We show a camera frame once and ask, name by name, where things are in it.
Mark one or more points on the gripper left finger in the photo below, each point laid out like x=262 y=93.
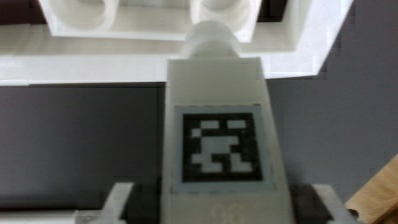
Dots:
x=107 y=215

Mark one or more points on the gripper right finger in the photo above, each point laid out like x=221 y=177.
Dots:
x=338 y=211

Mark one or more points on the white chair leg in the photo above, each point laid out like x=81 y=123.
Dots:
x=225 y=186

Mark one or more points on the white chair seat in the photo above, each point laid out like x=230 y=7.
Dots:
x=148 y=19

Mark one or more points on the white U-shaped fence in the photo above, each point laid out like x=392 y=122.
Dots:
x=47 y=59

